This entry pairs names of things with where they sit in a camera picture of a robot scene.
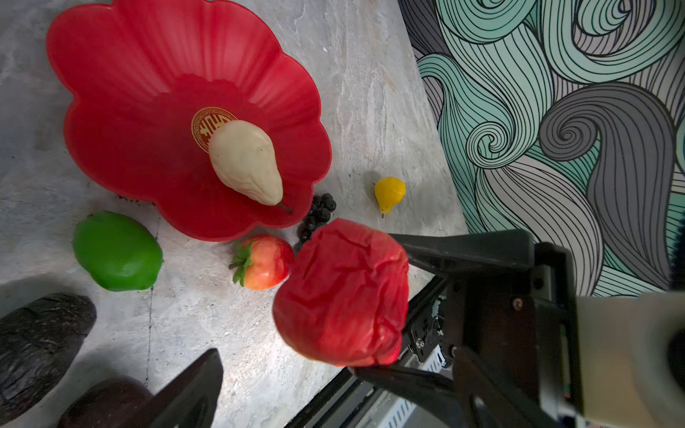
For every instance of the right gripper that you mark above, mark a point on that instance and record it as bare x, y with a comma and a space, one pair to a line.
510, 327

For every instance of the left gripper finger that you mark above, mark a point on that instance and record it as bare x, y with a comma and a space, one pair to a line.
190, 400

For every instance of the dark brown fake avocado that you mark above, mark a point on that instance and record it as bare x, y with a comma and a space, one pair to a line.
106, 404

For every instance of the red fake wrinkled fruit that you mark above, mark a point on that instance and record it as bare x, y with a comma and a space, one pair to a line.
347, 299

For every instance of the small yellow fake pear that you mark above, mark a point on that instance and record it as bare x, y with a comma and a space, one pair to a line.
389, 192

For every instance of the dark purple fake grapes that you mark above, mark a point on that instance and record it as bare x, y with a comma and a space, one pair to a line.
321, 210

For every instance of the cream fake pear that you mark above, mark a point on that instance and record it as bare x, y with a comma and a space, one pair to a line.
244, 159

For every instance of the red flower-shaped fruit bowl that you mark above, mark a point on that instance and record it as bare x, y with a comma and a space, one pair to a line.
151, 79

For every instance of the red fake strawberry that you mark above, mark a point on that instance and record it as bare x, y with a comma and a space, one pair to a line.
262, 262

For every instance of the green fake lime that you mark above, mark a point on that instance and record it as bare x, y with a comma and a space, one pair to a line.
119, 253

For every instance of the white slotted cable duct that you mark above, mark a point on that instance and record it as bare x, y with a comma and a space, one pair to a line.
425, 386

